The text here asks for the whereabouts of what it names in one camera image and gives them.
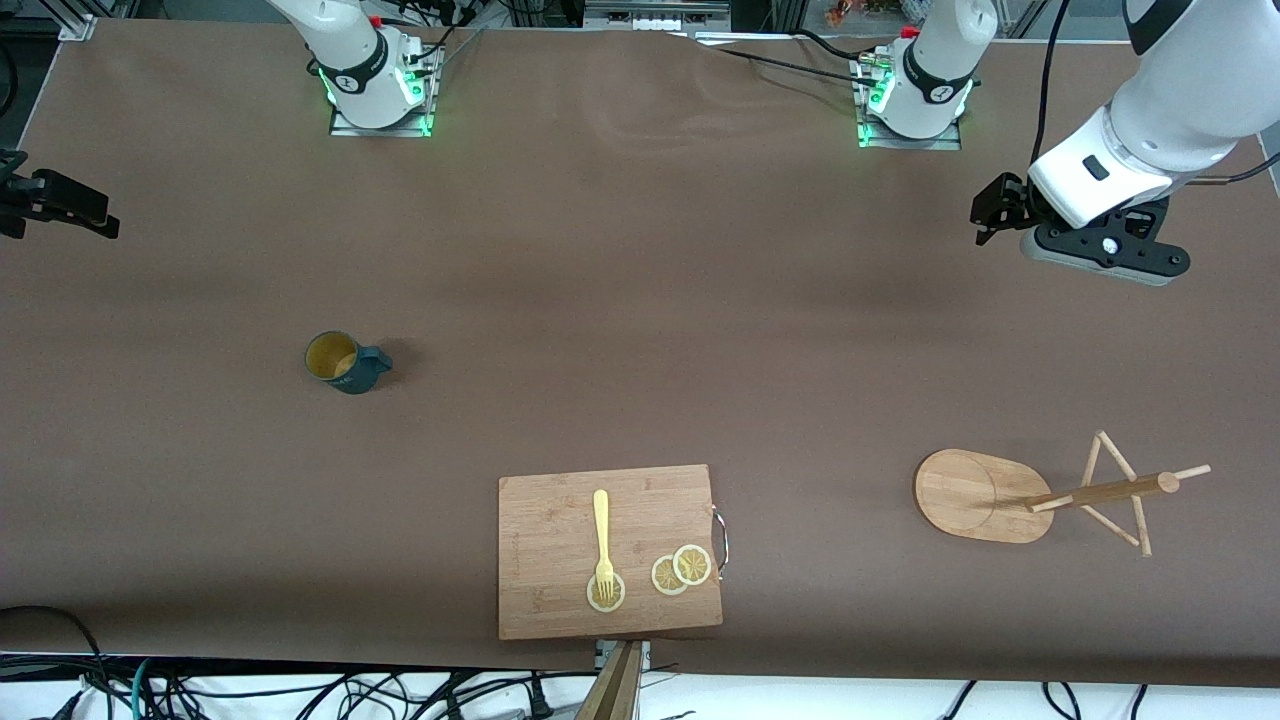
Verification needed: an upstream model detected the dark teal mug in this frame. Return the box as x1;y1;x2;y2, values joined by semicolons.
305;331;394;395

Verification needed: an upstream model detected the wooden mug rack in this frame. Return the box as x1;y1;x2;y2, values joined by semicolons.
914;430;1212;558

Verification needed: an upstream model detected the orange background object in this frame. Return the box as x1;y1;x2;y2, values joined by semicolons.
826;0;901;28

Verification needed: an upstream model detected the brown table cover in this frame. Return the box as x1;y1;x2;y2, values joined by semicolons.
0;18;1280;689

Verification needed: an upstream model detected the silver background device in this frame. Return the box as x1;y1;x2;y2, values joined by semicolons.
585;0;731;33

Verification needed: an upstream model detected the yellow plastic fork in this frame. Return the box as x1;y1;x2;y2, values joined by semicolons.
593;489;616;606

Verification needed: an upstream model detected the wooden cutting board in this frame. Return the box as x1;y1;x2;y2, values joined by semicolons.
498;464;724;641

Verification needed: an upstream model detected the wooden beam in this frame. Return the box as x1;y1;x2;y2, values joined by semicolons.
575;642;643;720

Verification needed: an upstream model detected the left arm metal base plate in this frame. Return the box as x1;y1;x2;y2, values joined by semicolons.
856;55;963;151

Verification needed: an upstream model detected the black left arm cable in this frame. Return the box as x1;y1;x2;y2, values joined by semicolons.
1028;0;1073;173

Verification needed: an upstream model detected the black cable on table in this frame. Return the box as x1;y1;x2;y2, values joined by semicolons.
690;33;881;89

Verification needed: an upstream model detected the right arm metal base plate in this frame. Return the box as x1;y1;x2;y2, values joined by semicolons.
330;45;437;138

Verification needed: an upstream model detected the black looped floor cable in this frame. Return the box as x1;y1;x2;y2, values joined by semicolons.
0;605;106;701

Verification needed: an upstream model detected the small metal bracket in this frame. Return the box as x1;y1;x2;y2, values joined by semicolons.
595;640;652;673

